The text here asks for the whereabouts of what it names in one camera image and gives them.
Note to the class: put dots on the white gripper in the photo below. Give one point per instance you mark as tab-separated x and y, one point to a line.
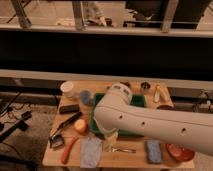
110	140

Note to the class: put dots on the red yellow apple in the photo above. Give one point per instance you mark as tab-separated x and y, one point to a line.
80	126

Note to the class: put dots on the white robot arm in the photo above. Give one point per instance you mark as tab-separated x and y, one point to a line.
191	130

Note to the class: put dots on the purple bowl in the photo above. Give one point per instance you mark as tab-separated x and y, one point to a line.
165	107

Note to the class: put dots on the red bowl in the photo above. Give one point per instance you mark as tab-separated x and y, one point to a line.
180	154

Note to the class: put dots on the silver fork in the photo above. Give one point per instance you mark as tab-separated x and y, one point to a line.
116	149

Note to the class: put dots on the grey folded cloth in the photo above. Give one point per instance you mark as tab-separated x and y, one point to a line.
90	152

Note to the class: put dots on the blue sponge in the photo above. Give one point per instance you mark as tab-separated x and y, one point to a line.
154	154

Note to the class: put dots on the orange carrot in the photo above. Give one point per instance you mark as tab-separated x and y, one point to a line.
67	149

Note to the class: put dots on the green plastic tray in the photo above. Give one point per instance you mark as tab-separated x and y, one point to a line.
137	100

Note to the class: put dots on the black rectangular block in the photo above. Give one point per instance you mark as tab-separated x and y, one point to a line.
69	109

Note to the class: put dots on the blue grey cup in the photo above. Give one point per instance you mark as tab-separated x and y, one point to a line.
85	97

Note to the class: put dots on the dark grape bunch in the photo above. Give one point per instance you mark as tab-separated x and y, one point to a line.
124	83

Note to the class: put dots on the small metal cup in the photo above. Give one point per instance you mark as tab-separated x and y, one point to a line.
145	86

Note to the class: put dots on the white cup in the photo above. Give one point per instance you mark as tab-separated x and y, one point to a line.
67	89

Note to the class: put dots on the black stand on floor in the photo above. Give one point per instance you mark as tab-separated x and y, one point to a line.
21	125

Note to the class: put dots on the black handled brush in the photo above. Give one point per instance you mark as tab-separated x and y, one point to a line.
56	140

